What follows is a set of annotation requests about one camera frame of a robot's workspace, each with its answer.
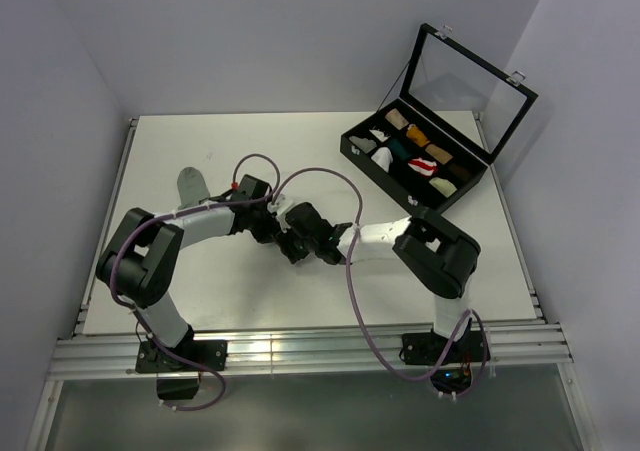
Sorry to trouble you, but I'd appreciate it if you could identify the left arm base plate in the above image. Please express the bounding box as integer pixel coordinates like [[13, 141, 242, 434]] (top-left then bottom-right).
[[135, 340, 228, 374]]

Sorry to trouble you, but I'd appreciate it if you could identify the tan rolled sock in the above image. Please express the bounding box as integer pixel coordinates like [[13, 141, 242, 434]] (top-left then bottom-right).
[[425, 144, 453, 165]]

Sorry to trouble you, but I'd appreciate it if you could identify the aluminium frame rail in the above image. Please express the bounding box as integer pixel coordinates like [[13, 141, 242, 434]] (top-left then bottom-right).
[[47, 322, 573, 381]]

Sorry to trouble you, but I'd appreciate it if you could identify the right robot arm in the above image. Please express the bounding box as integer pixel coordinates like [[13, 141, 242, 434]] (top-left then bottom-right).
[[267, 199, 481, 361]]

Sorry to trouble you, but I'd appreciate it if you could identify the teal rolled sock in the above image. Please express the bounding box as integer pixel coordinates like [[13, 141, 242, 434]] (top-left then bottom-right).
[[387, 139, 411, 161]]

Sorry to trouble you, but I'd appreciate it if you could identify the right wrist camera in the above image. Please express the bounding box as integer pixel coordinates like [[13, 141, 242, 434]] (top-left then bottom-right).
[[267, 193, 295, 232]]

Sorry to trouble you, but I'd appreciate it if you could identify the cream rolled sock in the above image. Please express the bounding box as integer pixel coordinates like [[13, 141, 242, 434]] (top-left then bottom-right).
[[429, 177, 457, 198]]

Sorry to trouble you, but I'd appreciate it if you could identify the white black rolled sock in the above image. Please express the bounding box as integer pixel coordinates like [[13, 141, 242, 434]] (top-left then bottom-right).
[[370, 129, 389, 142]]

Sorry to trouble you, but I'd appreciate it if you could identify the red white striped sock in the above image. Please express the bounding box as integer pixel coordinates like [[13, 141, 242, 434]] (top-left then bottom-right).
[[407, 158, 438, 177]]

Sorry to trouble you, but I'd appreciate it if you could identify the orange rolled sock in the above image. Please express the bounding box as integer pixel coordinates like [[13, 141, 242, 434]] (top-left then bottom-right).
[[406, 124, 431, 148]]

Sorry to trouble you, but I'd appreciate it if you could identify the grey white rolled sock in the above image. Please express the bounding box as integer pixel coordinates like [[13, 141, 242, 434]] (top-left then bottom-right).
[[349, 136, 378, 153]]

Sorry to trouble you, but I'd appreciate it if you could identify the brown rolled sock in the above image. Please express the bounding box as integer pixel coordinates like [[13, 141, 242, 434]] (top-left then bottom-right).
[[448, 164, 473, 182]]

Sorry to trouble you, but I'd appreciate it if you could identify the beige rolled sock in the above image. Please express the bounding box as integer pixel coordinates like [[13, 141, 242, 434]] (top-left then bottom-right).
[[385, 109, 409, 130]]

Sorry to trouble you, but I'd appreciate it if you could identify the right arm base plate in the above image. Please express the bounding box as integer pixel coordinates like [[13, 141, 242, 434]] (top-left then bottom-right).
[[399, 330, 491, 366]]

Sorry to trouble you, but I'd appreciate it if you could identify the black compartment box with lid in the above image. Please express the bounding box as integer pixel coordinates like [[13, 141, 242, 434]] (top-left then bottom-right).
[[340, 23, 538, 213]]

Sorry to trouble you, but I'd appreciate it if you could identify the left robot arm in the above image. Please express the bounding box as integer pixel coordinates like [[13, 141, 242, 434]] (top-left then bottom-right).
[[95, 175, 279, 370]]

